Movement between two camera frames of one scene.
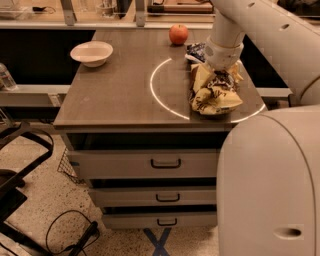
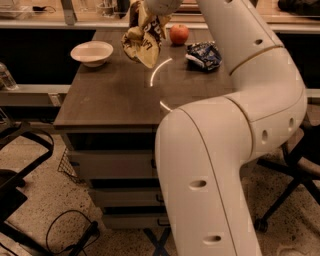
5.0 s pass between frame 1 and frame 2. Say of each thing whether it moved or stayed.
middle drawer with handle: stayed
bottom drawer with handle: stayed
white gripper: moved
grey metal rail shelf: stayed
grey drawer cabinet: stayed
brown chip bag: moved
